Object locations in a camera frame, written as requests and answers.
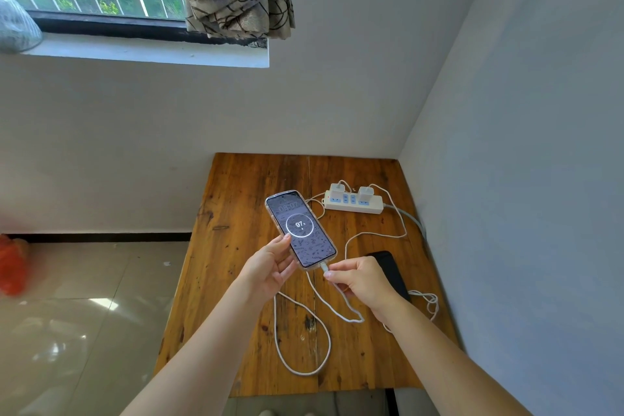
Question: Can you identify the person's right hand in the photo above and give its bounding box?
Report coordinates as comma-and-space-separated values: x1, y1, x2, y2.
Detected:
323, 256, 408, 322

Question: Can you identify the person's left hand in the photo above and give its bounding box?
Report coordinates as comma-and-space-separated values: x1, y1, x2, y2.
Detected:
237, 234, 298, 306

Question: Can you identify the white charging cable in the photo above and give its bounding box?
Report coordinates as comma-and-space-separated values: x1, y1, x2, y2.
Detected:
344, 183, 440, 333
273, 180, 365, 376

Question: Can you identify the person's right forearm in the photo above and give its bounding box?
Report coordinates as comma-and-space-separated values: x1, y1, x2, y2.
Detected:
380, 295, 532, 416

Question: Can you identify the person's left forearm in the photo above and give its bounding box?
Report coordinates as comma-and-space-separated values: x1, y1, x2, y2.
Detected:
119, 279, 274, 416

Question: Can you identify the black smartphone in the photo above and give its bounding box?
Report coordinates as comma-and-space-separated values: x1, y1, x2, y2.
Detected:
366, 250, 411, 303

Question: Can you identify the white power strip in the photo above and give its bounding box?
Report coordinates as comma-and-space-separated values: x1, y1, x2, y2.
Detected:
324, 190, 385, 215

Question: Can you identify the white windowsill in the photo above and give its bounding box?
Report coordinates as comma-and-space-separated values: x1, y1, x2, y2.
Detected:
22, 33, 270, 69

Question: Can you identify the orange plastic bag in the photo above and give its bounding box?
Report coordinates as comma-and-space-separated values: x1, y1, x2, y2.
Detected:
0, 234, 29, 297

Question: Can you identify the grey white cloth bundle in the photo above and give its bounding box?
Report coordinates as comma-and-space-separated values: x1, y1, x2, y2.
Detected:
0, 0, 44, 54

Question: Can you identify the grey power strip cord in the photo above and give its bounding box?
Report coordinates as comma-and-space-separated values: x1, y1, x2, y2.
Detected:
383, 203, 428, 237

